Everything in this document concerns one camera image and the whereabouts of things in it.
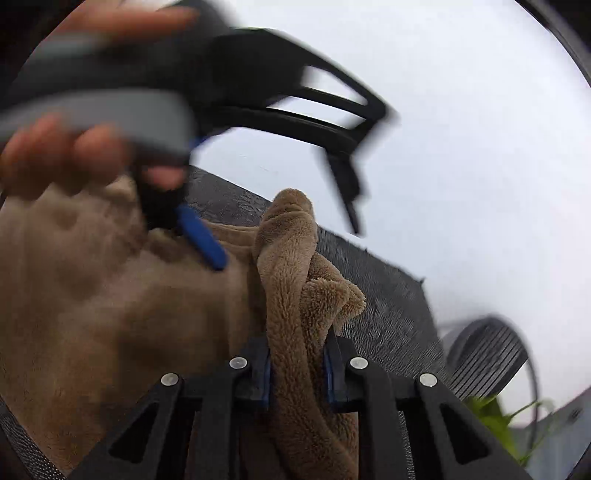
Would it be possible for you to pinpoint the green tote bag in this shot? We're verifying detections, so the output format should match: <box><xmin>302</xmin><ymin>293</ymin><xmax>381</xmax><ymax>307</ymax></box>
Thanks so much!
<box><xmin>464</xmin><ymin>394</ymin><xmax>555</xmax><ymax>464</ymax></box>

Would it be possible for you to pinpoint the person's left hand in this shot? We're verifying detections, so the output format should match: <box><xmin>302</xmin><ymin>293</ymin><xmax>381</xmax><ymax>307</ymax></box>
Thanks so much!
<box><xmin>0</xmin><ymin>4</ymin><xmax>199</xmax><ymax>202</ymax></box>

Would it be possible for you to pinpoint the black mesh chair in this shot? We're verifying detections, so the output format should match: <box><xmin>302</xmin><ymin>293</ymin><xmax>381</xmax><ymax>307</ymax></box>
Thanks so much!
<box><xmin>438</xmin><ymin>314</ymin><xmax>542</xmax><ymax>432</ymax></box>

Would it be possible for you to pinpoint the brown fleece sweater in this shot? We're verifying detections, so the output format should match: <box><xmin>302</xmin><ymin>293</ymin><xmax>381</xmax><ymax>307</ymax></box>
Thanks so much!
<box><xmin>0</xmin><ymin>178</ymin><xmax>368</xmax><ymax>480</ymax></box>

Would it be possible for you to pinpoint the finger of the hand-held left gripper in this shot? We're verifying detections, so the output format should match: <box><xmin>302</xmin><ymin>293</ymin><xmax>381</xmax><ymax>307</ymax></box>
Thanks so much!
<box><xmin>203</xmin><ymin>28</ymin><xmax>400</xmax><ymax>237</ymax></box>
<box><xmin>136</xmin><ymin>164</ymin><xmax>230</xmax><ymax>273</ymax></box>

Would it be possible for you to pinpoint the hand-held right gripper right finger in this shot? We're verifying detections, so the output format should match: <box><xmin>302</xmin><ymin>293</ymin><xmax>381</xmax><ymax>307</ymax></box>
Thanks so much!
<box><xmin>322</xmin><ymin>329</ymin><xmax>533</xmax><ymax>480</ymax></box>

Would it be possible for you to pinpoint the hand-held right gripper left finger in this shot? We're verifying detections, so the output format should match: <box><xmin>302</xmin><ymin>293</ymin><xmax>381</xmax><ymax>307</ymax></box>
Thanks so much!
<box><xmin>68</xmin><ymin>336</ymin><xmax>274</xmax><ymax>480</ymax></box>

